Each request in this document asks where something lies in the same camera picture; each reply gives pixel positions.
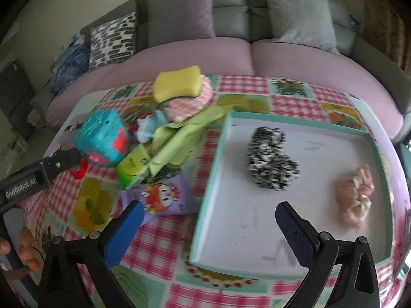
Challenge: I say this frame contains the small red ring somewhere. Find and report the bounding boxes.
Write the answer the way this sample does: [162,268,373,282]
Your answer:
[71,159,89,179]

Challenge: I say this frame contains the yellow sponge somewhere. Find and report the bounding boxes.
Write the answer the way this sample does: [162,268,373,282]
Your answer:
[153,65,203,104]

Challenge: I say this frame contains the light blue cloth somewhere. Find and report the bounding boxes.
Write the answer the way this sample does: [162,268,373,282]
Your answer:
[136,109,169,143]

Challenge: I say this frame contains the dark cabinet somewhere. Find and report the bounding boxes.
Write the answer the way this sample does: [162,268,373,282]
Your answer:
[0,61,36,129]

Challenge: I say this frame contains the person's left hand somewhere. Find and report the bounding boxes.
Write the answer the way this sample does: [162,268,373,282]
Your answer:
[0,226,44,280]

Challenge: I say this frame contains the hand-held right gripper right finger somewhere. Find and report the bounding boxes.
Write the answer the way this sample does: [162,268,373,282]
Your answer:
[275,201,381,308]

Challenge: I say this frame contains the black white fluffy scrunchie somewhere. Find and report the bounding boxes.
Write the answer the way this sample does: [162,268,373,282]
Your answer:
[246,127,301,192]

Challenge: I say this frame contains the purple cushion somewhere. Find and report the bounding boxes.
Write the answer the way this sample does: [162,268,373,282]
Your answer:
[148,0,216,48]

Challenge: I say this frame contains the pink white fluffy cloth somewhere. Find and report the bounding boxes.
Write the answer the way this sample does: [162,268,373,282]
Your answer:
[161,74,214,123]

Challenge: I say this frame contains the patterned grey white cushion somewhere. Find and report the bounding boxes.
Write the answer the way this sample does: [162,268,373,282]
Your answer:
[88,12,137,69]

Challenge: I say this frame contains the pink checkered printed tablecloth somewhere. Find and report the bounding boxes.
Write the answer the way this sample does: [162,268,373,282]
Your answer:
[24,74,406,308]

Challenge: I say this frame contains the white tray with teal rim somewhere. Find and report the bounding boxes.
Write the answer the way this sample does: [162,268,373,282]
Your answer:
[189,112,396,280]

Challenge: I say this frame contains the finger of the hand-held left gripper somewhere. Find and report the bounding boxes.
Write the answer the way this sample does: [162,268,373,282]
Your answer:
[42,148,83,182]

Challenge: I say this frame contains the green cloth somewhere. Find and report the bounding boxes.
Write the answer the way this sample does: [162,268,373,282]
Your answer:
[149,104,232,178]

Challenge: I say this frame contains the pink scrunchie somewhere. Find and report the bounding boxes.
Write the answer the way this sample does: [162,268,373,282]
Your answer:
[334,164,376,230]

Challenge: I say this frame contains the purple cartoon packet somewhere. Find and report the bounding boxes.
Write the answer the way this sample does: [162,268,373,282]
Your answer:
[120,171,201,225]

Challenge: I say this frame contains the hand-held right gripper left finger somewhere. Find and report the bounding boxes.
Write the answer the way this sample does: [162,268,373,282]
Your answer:
[39,200,145,308]

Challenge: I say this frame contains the grey sofa with pink cover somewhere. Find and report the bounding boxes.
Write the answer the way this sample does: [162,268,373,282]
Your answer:
[30,0,411,145]

